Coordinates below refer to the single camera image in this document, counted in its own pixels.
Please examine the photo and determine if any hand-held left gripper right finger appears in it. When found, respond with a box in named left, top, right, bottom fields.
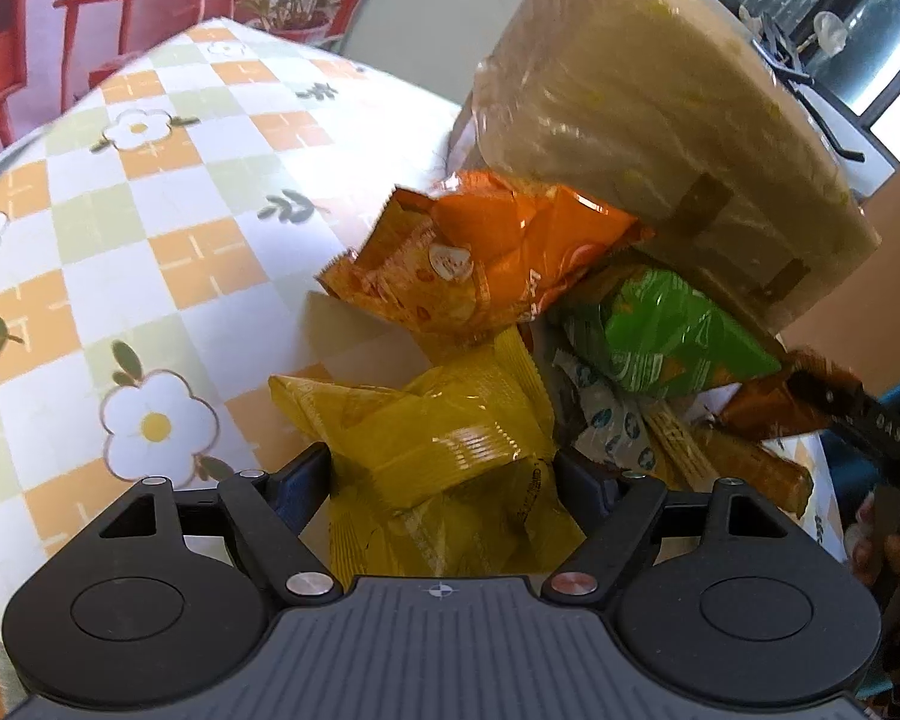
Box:
left=542, top=450, right=788, bottom=605

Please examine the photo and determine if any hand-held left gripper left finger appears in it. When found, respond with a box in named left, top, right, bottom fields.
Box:
left=99, top=444, right=344, bottom=605

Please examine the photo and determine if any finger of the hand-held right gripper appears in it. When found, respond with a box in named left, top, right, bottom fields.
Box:
left=786, top=366, right=861, bottom=437

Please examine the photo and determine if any brown snack packet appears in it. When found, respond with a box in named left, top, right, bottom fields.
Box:
left=716, top=349, right=860, bottom=440

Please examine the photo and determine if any white blue-dotted snack packet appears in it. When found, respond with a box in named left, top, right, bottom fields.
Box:
left=551, top=349, right=661, bottom=477

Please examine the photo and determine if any tan wafer packet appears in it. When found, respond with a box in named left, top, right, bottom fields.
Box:
left=690, top=427, right=815, bottom=518

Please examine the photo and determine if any yellow striped stick packet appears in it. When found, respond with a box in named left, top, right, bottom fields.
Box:
left=645, top=401, right=713, bottom=500

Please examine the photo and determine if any yellow snack packet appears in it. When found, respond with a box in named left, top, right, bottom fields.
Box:
left=268, top=326, right=586, bottom=586

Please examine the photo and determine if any green snack packet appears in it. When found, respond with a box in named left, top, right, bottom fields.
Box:
left=562, top=266, right=785, bottom=398

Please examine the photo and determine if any orange snack packet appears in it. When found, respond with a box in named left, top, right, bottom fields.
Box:
left=315, top=169, right=657, bottom=342

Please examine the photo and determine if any cardboard box with plastic liner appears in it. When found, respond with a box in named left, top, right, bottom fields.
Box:
left=439, top=0, right=882, bottom=338

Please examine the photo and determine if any person's right hand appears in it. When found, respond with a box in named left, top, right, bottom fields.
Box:
left=844, top=495, right=900, bottom=602

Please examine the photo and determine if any wooden board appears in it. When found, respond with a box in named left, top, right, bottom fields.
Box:
left=784, top=157, right=900, bottom=391

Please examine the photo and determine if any black exercise bike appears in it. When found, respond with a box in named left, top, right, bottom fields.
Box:
left=739, top=4, right=867, bottom=162

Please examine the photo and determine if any printed wall backdrop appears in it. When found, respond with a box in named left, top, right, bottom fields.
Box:
left=0, top=0, right=387, bottom=166

